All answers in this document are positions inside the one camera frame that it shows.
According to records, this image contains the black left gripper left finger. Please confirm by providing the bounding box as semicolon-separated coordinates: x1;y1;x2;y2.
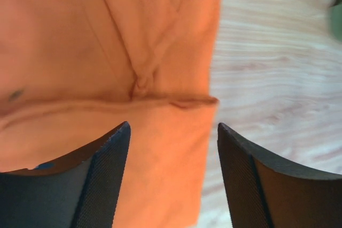
1;122;131;228

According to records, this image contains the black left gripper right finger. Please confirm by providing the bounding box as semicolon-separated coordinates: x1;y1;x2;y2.
217;123;341;227

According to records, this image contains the orange t shirt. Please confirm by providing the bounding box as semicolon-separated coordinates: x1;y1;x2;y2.
1;0;221;227

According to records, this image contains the olive green plastic bin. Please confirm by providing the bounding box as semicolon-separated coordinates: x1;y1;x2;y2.
330;0;341;42

